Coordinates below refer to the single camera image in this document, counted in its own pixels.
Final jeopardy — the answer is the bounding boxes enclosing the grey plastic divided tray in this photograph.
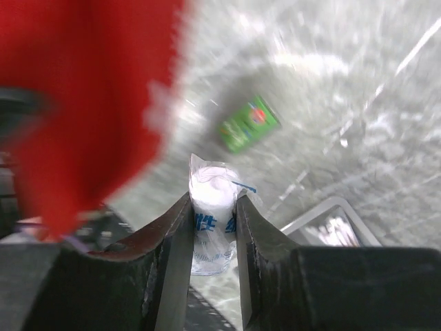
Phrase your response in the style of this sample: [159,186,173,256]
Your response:
[281,197,381,247]

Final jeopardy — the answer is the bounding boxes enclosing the cotton swabs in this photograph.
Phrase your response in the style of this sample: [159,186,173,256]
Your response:
[318,217,360,247]

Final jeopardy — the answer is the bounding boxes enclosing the green medicine box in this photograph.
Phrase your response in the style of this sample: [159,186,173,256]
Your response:
[218,95,281,153]

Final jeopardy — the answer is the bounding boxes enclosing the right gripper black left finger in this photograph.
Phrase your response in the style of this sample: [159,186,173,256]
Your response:
[1,194,193,330]

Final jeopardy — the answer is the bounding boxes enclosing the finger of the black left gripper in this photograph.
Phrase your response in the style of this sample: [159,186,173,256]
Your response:
[1,88,59,145]

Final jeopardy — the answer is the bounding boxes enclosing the red first aid pouch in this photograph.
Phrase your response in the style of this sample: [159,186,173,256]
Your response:
[1,1,193,237]

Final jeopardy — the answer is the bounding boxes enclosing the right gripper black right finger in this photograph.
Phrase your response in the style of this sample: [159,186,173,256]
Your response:
[236,197,440,330]

